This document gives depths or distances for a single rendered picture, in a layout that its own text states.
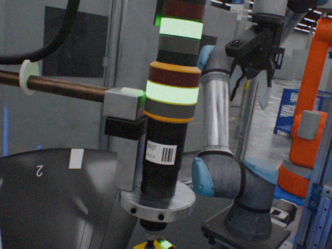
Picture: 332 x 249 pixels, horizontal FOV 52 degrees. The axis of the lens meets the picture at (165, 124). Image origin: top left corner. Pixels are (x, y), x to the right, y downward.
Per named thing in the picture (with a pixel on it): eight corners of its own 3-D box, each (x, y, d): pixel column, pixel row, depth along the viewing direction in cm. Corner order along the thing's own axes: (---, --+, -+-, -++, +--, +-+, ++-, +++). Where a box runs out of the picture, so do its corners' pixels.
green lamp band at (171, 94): (139, 97, 27) (141, 82, 27) (153, 91, 31) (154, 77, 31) (192, 106, 26) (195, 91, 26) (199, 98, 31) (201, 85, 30)
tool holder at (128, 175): (84, 206, 29) (94, 93, 27) (113, 176, 36) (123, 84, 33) (187, 231, 27) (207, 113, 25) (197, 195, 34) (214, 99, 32)
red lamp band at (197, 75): (141, 81, 27) (143, 65, 27) (154, 77, 31) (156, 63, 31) (195, 90, 26) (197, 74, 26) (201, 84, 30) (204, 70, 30)
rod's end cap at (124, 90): (118, 88, 29) (140, 92, 28) (125, 85, 31) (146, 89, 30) (115, 111, 29) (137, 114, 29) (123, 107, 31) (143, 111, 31)
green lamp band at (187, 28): (155, 32, 26) (157, 16, 26) (164, 34, 30) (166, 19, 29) (197, 38, 26) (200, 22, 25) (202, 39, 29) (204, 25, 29)
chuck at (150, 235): (142, 239, 32) (145, 216, 31) (146, 232, 33) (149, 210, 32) (156, 243, 31) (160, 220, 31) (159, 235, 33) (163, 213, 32)
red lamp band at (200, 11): (157, 15, 26) (159, -2, 26) (166, 18, 29) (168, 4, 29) (200, 21, 25) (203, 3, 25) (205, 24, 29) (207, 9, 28)
